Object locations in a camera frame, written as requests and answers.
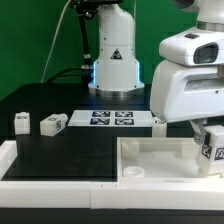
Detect white cable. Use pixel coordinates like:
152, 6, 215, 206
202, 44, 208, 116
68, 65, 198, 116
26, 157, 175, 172
40, 0, 73, 84

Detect white U-shaped fence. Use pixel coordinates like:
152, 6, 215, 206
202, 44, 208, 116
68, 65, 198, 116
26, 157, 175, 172
0, 141, 224, 210

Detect white square tabletop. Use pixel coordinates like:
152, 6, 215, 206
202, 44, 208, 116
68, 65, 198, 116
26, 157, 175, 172
117, 137, 224, 184

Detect black cable bundle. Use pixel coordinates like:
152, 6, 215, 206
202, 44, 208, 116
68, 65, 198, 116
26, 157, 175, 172
44, 0, 124, 84

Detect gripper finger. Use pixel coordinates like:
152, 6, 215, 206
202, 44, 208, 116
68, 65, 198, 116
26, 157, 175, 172
190, 119, 210, 146

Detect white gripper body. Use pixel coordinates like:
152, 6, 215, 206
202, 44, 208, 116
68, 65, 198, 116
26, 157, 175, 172
150, 27, 224, 123

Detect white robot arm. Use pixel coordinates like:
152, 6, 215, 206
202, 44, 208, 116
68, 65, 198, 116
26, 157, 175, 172
89, 0, 224, 145

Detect white marker base plate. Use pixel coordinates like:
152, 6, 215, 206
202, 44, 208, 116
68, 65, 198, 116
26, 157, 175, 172
68, 110, 153, 127

